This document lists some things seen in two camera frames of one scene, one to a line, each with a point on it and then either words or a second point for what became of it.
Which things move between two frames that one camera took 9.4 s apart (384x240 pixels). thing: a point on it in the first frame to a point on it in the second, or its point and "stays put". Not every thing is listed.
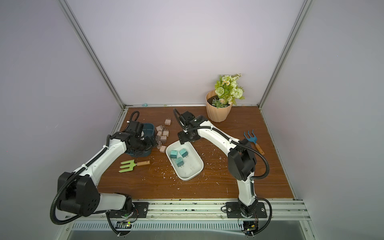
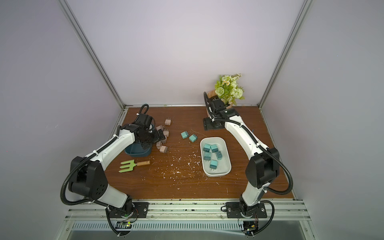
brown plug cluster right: (166, 132) stays put
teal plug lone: (184, 153) to (214, 148)
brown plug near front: (163, 149) stays put
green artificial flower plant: (228, 90) stays put
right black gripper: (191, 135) to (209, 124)
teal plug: (173, 154) to (206, 147)
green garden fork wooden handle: (132, 164) stays put
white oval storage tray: (184, 160) to (215, 156)
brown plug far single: (168, 121) stays put
